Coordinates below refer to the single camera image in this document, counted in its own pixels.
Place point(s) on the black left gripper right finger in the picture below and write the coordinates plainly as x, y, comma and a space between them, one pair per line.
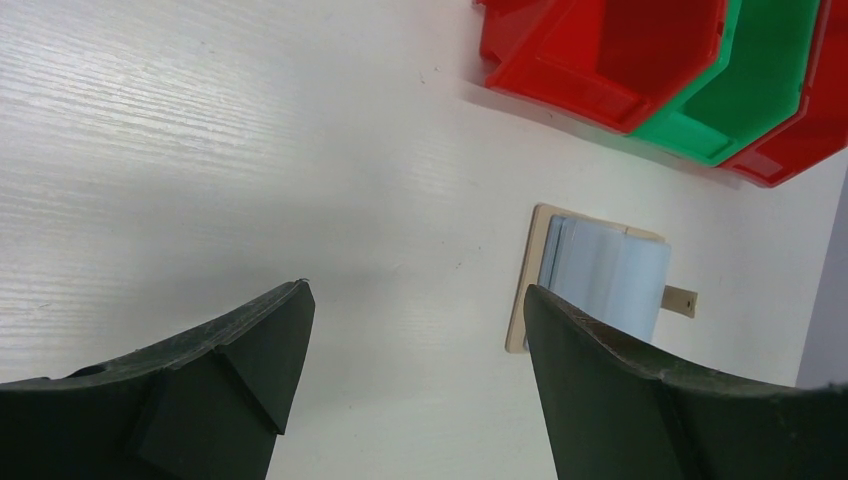
617, 407

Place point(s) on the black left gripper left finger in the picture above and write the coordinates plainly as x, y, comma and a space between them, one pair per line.
207, 403

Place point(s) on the beige card holder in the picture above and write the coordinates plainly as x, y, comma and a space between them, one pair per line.
613, 272

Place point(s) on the left red bin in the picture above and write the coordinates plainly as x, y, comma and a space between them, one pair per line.
611, 63

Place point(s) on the red bin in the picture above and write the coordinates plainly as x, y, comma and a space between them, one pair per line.
818, 130
611, 63

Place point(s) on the right red bin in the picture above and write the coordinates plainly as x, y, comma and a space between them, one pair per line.
818, 130

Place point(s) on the green middle bin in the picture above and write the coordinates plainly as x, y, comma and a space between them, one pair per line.
754, 85

